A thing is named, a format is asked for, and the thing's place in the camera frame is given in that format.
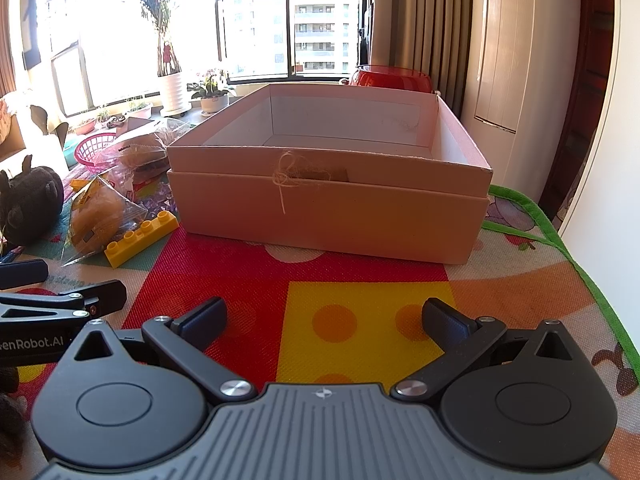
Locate tall potted palm white pot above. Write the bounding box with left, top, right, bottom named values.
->
left=117, top=0, right=193, bottom=113

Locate purple crinkled wrapper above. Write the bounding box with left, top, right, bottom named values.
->
left=142, top=185, right=179, bottom=221

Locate beige sofa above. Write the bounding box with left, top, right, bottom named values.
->
left=0, top=92, right=68, bottom=171

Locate colourful printed play mat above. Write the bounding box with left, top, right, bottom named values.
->
left=0, top=184, right=640, bottom=480

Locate white standing air conditioner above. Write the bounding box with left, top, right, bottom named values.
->
left=460, top=0, right=586, bottom=201

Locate white rectangular planter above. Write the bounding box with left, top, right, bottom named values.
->
left=122, top=99, right=153, bottom=120

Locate red round container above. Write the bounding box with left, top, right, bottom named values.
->
left=348, top=65, right=433, bottom=94

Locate yellow toy building brick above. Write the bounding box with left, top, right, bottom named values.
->
left=104, top=210, right=179, bottom=268

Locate black framed window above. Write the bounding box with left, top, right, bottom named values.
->
left=30, top=0, right=373, bottom=86

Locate pale pink cardboard box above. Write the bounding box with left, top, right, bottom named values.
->
left=166, top=83, right=493, bottom=265

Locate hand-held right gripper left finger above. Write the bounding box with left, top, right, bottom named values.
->
left=74, top=296, right=253, bottom=403

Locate bread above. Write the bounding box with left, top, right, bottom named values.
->
left=61, top=174, right=147, bottom=267
left=102, top=135, right=171, bottom=186

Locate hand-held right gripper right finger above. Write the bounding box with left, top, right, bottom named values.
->
left=390, top=297, right=573, bottom=403

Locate small flowering potted plant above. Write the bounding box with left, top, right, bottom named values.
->
left=187, top=67, right=237, bottom=116

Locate brown wooden door frame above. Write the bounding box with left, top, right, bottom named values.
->
left=540, top=0, right=617, bottom=221

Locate beige striped curtain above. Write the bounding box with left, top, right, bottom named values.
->
left=372, top=0, right=473, bottom=111

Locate dark plush toy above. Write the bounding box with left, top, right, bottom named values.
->
left=0, top=154, right=65, bottom=248

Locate pink plastic basket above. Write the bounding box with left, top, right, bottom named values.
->
left=75, top=132, right=119, bottom=168

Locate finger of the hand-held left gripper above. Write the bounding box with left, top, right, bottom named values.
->
left=0, top=280, right=127, bottom=322
left=0, top=259, right=49, bottom=291

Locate clear plastic bag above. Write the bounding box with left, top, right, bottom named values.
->
left=154, top=116, right=197, bottom=147

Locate white door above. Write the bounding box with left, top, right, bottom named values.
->
left=559, top=0, right=640, bottom=351

